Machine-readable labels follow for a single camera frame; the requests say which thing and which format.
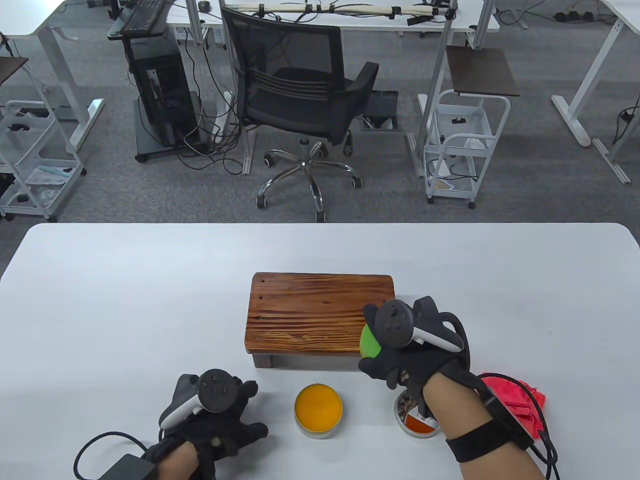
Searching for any black floor socket box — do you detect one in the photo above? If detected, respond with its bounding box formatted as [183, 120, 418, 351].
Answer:
[361, 90, 403, 132]

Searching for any black and white controller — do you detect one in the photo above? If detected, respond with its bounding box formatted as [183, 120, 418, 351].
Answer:
[159, 369, 242, 430]
[375, 299, 466, 353]

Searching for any person's right forearm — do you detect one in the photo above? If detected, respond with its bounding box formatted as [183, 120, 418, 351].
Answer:
[422, 372, 546, 480]

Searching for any white desk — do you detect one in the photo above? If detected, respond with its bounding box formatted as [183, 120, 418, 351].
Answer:
[550, 0, 640, 148]
[165, 0, 501, 33]
[0, 0, 126, 153]

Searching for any white rolling cart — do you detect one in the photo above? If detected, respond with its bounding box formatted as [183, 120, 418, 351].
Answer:
[0, 100, 87, 222]
[422, 90, 512, 210]

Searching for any dark brown side table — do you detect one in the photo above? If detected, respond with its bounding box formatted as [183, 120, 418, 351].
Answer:
[0, 56, 30, 85]
[445, 46, 521, 97]

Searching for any white power strip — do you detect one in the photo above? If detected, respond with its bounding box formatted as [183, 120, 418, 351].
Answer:
[212, 90, 236, 136]

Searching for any tangle of black cables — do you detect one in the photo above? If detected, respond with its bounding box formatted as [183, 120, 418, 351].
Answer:
[175, 30, 246, 176]

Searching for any red cloth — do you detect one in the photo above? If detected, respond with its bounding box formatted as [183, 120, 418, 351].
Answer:
[480, 372, 546, 441]

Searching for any black computer tower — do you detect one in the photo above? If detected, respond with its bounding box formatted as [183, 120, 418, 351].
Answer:
[129, 50, 198, 148]

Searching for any person's right hand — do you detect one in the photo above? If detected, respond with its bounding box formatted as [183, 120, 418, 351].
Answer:
[358, 296, 481, 401]

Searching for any round metal tin lid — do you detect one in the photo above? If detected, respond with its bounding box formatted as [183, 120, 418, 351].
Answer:
[393, 390, 443, 439]

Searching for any grey computer stand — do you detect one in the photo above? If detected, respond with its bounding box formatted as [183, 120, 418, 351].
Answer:
[107, 0, 208, 163]

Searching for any brown wooden stool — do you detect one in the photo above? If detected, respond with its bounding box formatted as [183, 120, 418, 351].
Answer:
[244, 272, 402, 372]

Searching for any beige rod bundle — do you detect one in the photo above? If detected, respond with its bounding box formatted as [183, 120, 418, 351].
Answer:
[235, 2, 438, 16]

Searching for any aluminium floor rail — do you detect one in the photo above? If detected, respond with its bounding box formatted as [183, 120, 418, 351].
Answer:
[592, 139, 632, 184]

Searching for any aluminium frame post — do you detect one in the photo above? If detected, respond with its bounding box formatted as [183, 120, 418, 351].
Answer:
[407, 0, 461, 178]
[218, 0, 257, 176]

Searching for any round metal wood wax tin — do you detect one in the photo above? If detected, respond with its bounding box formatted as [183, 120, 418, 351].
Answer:
[294, 383, 345, 440]

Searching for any black mesh office chair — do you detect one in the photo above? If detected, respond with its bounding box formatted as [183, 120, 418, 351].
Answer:
[220, 7, 381, 223]

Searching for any person's left hand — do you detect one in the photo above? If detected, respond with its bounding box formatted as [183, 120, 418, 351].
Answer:
[142, 374, 269, 480]

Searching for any green round sponge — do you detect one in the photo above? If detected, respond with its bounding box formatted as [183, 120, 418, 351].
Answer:
[359, 324, 384, 359]

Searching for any person's left forearm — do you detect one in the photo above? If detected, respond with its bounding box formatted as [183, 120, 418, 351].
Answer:
[157, 442, 201, 480]

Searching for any black keyboard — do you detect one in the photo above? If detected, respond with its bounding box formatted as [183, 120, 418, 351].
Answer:
[120, 0, 168, 35]

